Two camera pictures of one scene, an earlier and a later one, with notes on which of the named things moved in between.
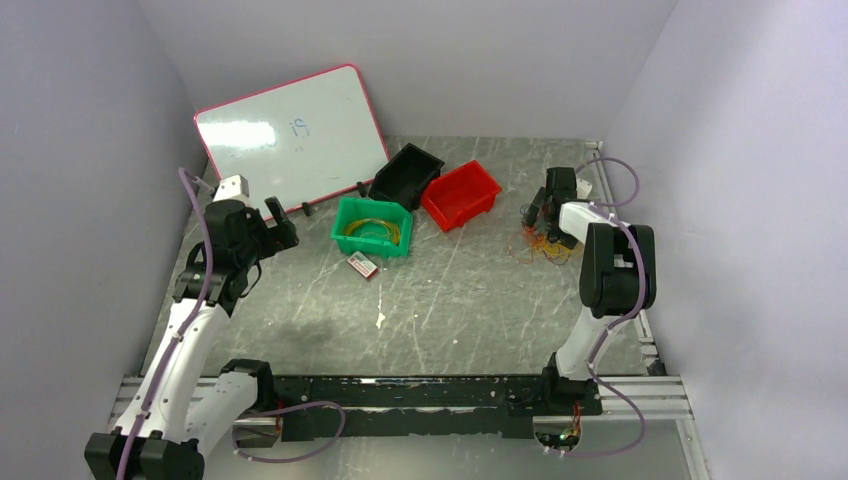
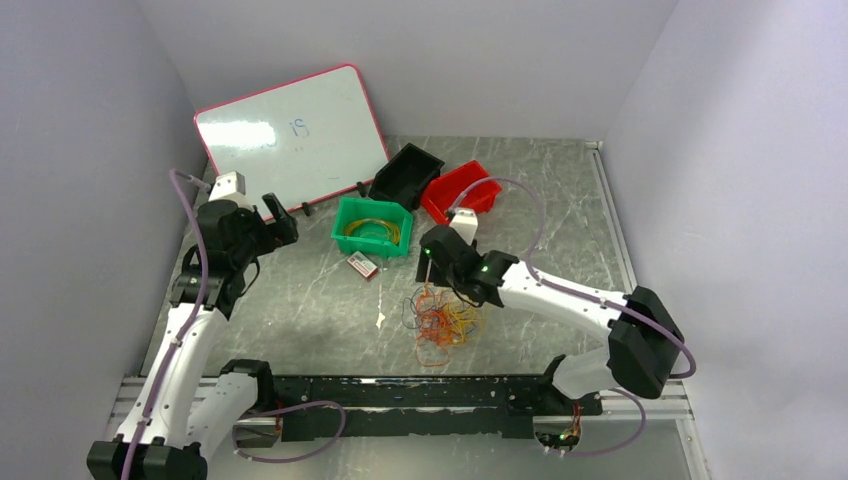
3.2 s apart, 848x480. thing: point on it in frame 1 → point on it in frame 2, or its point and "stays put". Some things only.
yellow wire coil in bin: (357, 222) stays put
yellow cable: (552, 248) → (465, 320)
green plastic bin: (375, 227) stays put
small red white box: (363, 264) stays put
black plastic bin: (403, 178) stays put
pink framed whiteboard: (300, 143) stays put
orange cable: (522, 248) → (435, 329)
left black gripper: (274, 238) stays put
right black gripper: (537, 203) → (423, 268)
